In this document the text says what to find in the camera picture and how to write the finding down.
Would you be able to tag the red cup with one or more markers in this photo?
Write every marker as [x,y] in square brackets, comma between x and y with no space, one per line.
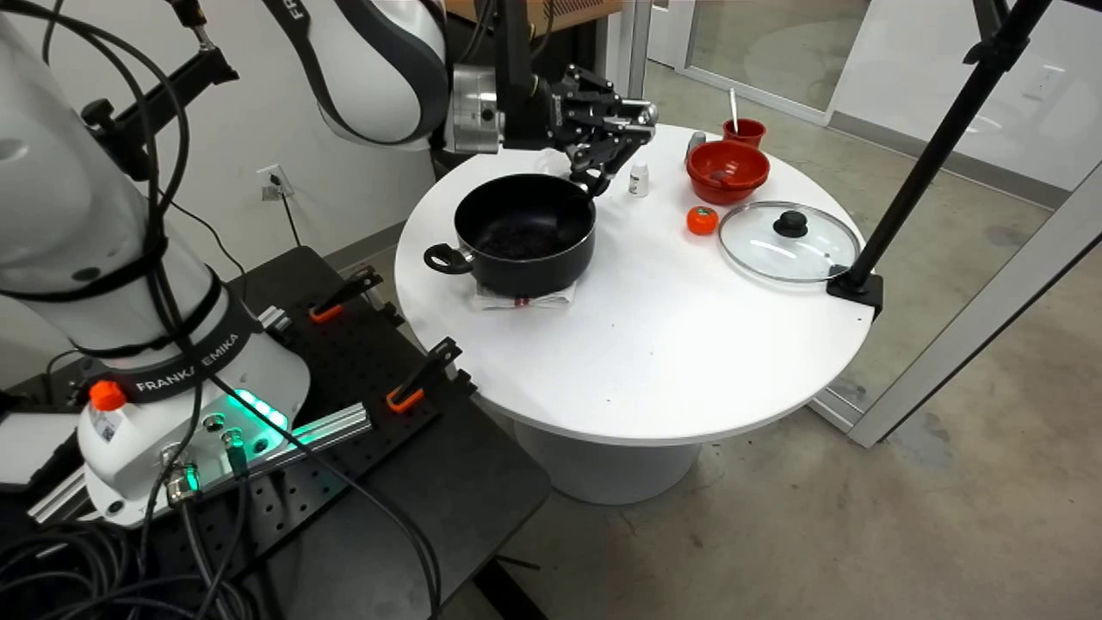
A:
[744,131]

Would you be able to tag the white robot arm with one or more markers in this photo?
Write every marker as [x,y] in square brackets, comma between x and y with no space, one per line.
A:
[383,75]

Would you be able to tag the orange tomato toy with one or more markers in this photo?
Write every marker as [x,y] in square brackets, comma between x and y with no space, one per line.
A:
[699,223]

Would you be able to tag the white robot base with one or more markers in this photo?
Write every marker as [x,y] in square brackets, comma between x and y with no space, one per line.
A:
[192,386]

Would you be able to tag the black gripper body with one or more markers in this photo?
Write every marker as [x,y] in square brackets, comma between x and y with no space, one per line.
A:
[588,122]

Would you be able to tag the cardboard box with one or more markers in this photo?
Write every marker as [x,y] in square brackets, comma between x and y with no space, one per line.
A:
[542,15]

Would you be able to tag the red bowl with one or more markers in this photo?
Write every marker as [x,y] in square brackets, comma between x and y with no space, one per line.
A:
[726,171]

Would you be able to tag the black camera stand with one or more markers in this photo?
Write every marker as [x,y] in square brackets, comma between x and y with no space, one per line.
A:
[1002,34]

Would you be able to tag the black cooking pot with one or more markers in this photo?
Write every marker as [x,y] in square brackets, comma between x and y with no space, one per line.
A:
[523,234]

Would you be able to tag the metal spoon in cup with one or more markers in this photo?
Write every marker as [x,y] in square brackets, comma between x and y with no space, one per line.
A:
[734,109]

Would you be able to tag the white round table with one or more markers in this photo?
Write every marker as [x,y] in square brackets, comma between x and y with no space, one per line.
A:
[658,348]

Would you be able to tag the black orange clamp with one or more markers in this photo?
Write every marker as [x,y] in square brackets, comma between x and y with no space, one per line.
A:
[410,390]
[353,289]

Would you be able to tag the wall power outlet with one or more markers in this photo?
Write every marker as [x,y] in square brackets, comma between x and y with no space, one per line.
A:
[272,182]

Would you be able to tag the glass pot lid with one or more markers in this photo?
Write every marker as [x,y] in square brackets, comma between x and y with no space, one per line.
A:
[785,241]

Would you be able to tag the black mounting table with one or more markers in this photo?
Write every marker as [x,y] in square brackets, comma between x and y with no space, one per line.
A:
[364,514]

